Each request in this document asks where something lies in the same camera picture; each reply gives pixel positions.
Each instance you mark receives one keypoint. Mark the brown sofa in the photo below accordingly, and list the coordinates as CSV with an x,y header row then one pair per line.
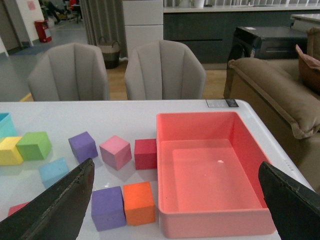
x,y
288,108

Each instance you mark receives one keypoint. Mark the woven basket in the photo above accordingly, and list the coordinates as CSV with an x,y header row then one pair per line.
x,y
110,51

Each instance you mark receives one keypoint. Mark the green foam block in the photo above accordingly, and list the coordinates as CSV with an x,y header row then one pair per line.
x,y
34,146

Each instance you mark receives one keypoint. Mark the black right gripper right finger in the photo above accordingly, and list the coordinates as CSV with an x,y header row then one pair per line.
x,y
294,208

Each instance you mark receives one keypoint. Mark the purple foam block far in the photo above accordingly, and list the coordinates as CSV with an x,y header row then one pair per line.
x,y
83,147

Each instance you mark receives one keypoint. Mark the pink plastic bin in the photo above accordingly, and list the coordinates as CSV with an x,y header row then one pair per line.
x,y
207,169

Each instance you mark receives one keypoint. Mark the pink foam block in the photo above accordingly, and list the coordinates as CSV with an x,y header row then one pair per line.
x,y
116,152

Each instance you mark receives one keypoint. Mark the dark counter cabinet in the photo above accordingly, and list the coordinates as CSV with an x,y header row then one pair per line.
x,y
209,31

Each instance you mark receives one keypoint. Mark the grey chair left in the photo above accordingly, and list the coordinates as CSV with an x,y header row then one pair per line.
x,y
70,72

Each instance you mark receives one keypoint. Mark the teal plastic bin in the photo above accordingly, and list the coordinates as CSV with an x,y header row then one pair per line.
x,y
7,127

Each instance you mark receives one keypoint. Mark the grey chair right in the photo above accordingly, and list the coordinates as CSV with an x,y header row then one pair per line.
x,y
164,70

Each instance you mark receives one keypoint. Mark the orange foam block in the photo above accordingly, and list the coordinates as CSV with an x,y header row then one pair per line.
x,y
139,204

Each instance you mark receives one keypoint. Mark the grey chair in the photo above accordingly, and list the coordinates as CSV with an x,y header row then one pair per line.
x,y
164,70
70,72

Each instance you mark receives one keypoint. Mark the yellow foam block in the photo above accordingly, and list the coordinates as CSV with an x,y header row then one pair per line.
x,y
9,153

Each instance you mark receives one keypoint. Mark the white cabinet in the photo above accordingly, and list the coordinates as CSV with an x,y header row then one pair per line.
x,y
143,22

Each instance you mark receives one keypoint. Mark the purple foam block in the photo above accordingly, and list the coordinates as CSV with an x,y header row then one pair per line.
x,y
83,147
107,209

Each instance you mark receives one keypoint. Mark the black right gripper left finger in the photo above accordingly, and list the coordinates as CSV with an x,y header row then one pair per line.
x,y
57,213

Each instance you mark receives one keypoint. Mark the purple foam block near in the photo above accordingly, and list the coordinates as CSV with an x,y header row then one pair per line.
x,y
107,209

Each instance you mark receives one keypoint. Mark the black washing machine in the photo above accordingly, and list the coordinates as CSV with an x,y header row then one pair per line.
x,y
267,43

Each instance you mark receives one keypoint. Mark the red foam block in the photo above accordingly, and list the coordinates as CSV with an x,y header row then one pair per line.
x,y
145,154

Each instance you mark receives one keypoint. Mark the light blue foam block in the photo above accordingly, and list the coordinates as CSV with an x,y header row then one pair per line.
x,y
53,171

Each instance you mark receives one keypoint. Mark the table label sticker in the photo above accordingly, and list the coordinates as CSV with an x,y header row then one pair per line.
x,y
222,103

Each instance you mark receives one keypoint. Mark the red foam block left edge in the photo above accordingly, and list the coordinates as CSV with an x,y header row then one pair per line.
x,y
15,208

